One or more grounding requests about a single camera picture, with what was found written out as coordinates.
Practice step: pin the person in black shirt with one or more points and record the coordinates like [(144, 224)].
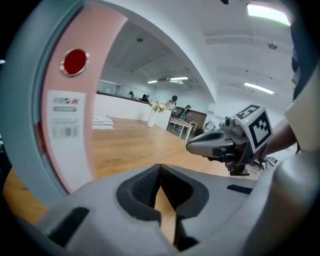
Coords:
[(303, 62)]

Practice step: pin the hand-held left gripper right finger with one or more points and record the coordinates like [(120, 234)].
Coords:
[(225, 207)]

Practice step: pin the linear ceiling light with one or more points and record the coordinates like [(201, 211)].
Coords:
[(268, 14), (179, 78), (152, 81), (258, 88)]

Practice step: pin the pink file box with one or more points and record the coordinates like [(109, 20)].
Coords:
[(100, 32)]

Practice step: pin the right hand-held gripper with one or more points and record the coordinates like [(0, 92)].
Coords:
[(258, 127)]

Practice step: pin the white vase with flowers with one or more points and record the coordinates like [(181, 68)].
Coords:
[(151, 120)]

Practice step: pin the wooden desk with white legs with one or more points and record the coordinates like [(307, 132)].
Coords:
[(183, 121)]

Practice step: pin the light blue box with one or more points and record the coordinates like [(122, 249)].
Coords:
[(22, 112)]

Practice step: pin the white printed book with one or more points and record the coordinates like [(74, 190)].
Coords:
[(102, 122)]

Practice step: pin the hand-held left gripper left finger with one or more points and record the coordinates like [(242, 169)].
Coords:
[(105, 212)]

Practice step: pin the wooden table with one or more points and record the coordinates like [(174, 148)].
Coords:
[(120, 107)]

